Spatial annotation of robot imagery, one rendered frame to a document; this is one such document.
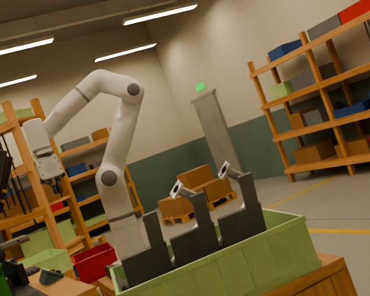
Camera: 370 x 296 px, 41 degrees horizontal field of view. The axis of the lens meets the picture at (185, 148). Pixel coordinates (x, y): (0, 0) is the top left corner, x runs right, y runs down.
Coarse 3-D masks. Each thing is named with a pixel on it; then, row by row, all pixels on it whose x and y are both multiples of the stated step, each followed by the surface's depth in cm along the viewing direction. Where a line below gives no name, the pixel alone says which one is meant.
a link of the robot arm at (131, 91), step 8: (96, 72) 216; (104, 72) 216; (112, 72) 218; (88, 80) 214; (96, 80) 214; (104, 80) 215; (112, 80) 214; (120, 80) 212; (128, 80) 210; (136, 80) 211; (80, 88) 213; (88, 88) 214; (96, 88) 215; (104, 88) 215; (112, 88) 213; (120, 88) 210; (128, 88) 209; (136, 88) 209; (88, 96) 214; (120, 96) 211; (128, 96) 210; (136, 96) 210
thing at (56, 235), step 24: (0, 120) 508; (24, 120) 516; (0, 144) 499; (24, 144) 496; (24, 168) 491; (24, 192) 498; (48, 192) 522; (72, 192) 538; (0, 216) 526; (24, 216) 501; (48, 216) 494; (48, 240) 503; (72, 240) 523
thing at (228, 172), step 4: (224, 164) 156; (228, 164) 154; (224, 168) 157; (228, 168) 154; (220, 172) 157; (224, 172) 155; (228, 172) 155; (232, 172) 156; (236, 172) 156; (240, 172) 158; (220, 176) 156; (224, 176) 154; (228, 176) 156; (232, 176) 156; (236, 176) 156; (236, 180) 158; (240, 208) 163; (220, 236) 165; (220, 240) 164
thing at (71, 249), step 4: (76, 228) 958; (76, 232) 955; (76, 236) 952; (100, 236) 950; (104, 236) 958; (80, 240) 958; (92, 240) 935; (100, 240) 952; (104, 240) 954; (72, 244) 935; (76, 244) 945; (80, 244) 945; (68, 248) 923; (72, 248) 923; (76, 248) 906; (80, 248) 889; (84, 248) 902; (68, 252) 895; (72, 252) 876; (80, 252) 938; (72, 260) 866
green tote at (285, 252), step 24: (264, 216) 186; (288, 216) 162; (264, 240) 149; (288, 240) 151; (120, 264) 180; (192, 264) 144; (216, 264) 146; (240, 264) 147; (264, 264) 149; (288, 264) 150; (312, 264) 151; (144, 288) 141; (168, 288) 143; (192, 288) 144; (216, 288) 145; (240, 288) 147; (264, 288) 148
